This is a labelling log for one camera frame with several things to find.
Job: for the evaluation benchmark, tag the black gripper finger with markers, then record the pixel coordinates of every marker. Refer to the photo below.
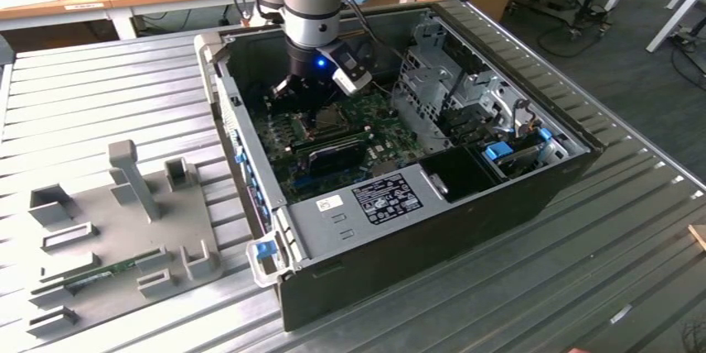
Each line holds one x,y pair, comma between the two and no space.
328,98
295,92

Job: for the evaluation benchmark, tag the CPU with silver top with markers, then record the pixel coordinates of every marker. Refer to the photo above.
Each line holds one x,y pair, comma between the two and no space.
332,117

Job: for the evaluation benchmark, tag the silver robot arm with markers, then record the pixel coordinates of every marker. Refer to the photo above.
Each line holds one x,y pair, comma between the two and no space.
311,6

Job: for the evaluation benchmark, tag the CPU socket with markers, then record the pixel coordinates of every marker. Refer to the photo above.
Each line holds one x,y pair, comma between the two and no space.
331,133

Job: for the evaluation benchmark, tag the dark RAM stick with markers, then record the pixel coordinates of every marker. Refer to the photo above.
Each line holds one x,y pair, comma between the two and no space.
328,141

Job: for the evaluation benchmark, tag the green motherboard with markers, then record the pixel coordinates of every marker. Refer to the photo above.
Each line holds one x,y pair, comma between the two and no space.
386,138

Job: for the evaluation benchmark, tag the black graphics card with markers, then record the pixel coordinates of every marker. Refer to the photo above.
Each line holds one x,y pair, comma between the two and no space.
336,158

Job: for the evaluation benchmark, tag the metal drive cage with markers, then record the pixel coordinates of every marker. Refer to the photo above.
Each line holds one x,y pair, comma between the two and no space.
424,80

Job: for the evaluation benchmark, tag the small blue tab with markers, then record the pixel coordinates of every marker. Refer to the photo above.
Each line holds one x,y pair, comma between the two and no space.
239,158

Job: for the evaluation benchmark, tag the grey power supply unit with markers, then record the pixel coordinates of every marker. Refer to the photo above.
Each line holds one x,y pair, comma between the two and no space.
331,229

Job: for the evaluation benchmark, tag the blue disk carrier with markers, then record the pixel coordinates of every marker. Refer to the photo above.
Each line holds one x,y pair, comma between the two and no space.
499,150

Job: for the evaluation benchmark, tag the silver hard disk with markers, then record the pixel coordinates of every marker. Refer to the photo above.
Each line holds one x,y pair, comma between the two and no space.
523,154

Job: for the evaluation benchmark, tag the blue case latch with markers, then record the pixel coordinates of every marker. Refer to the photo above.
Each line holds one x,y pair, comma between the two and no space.
264,249

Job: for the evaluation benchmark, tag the blue plastic clip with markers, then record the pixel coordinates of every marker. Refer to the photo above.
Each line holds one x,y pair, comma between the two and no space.
544,134

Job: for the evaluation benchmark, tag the black PC case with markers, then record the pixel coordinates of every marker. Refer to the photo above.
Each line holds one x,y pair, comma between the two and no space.
414,270

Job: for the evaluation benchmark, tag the grey parts rack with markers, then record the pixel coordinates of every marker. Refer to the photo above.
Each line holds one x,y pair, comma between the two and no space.
109,229

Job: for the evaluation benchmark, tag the green RAM stick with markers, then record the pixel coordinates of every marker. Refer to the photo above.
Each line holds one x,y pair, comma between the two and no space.
96,275

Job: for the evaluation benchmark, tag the wooden block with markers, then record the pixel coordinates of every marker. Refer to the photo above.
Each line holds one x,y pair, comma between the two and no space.
696,237

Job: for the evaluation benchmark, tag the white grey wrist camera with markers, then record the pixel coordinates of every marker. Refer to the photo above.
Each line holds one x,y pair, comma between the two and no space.
350,70

